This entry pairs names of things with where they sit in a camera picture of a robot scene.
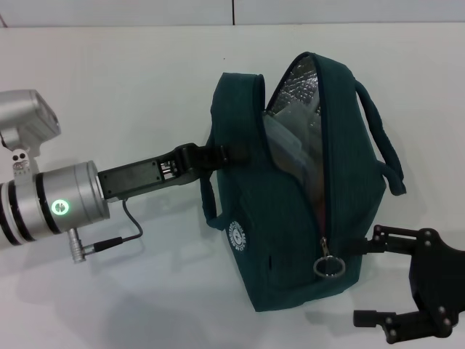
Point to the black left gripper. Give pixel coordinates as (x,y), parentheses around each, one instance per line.
(134,178)

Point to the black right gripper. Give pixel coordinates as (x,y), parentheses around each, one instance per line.
(439,280)

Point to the dark teal insulated lunch bag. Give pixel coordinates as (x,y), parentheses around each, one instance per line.
(261,218)

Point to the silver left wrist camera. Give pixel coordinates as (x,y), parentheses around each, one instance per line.
(29,112)

